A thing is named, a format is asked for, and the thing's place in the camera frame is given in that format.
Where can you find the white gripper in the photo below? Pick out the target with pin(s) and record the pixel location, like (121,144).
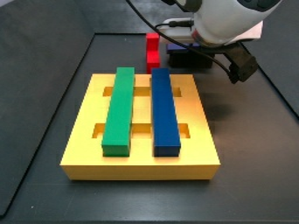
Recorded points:
(182,34)

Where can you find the purple three-pronged block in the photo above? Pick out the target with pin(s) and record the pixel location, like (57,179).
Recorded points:
(173,48)

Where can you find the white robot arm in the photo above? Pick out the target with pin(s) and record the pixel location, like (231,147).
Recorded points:
(221,22)

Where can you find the yellow slotted board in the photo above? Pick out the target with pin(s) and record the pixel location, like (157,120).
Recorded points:
(83,161)

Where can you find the red block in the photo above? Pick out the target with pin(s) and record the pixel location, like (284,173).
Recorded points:
(153,56)

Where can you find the blue long bar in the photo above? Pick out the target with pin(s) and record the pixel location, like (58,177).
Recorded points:
(166,131)

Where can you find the green long bar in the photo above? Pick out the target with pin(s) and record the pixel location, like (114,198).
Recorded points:
(115,142)

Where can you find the black bracket fixture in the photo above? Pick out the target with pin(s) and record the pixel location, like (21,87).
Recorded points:
(187,59)

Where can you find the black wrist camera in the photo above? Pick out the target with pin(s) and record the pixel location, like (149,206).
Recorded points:
(243,63)

